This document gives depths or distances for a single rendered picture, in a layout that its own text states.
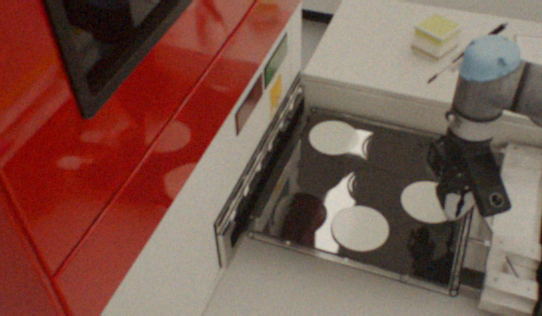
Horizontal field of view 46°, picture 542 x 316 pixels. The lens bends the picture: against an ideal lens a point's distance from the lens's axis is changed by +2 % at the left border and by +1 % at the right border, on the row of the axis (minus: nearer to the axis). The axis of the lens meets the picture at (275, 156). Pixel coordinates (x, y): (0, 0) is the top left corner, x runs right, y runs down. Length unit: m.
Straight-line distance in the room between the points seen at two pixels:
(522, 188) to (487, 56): 0.43
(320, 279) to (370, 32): 0.61
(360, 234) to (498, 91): 0.36
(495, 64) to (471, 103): 0.07
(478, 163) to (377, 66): 0.43
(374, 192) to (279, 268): 0.23
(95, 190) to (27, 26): 0.18
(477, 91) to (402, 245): 0.32
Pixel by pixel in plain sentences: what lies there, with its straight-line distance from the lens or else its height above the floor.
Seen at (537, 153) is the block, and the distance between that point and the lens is 1.33.
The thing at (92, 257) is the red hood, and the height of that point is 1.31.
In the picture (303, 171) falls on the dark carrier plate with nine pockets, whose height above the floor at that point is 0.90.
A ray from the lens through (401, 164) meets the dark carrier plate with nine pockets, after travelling 1.25.
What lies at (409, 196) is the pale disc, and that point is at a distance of 1.20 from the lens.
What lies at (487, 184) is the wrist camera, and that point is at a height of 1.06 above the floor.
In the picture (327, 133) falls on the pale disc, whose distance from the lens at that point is 1.30.
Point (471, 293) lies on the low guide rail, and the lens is 1.17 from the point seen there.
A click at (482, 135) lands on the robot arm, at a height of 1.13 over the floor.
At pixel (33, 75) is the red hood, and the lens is 0.49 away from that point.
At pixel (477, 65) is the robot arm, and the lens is 0.92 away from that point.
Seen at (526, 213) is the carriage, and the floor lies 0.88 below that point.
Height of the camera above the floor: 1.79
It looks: 45 degrees down
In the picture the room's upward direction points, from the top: 2 degrees counter-clockwise
